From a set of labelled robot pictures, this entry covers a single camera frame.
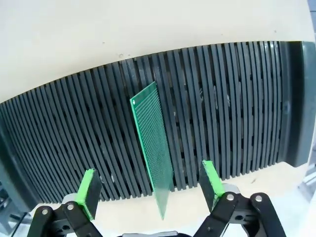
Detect black slotted PCB rack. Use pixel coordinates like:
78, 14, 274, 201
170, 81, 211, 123
0, 40, 316, 213

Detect green perforated circuit board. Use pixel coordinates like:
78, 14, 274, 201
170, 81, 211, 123
130, 81, 174, 221

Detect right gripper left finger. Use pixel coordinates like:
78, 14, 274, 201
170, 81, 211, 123
27, 168, 103, 237

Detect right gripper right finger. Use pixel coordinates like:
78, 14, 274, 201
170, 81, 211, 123
195, 159, 287, 237

